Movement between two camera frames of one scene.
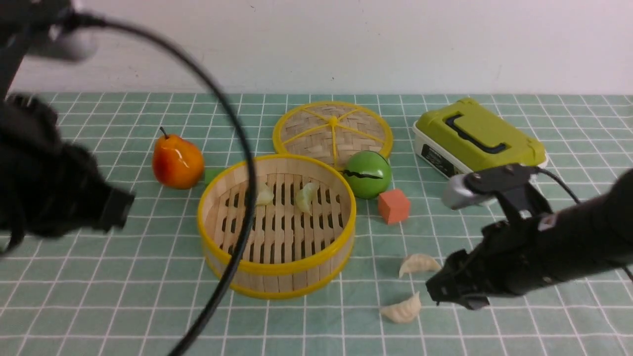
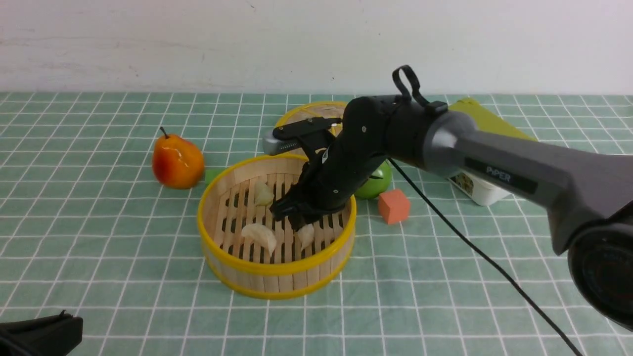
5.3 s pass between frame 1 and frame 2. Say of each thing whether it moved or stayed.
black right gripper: moved
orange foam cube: stayed
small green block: stayed
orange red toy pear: stayed
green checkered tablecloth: stayed
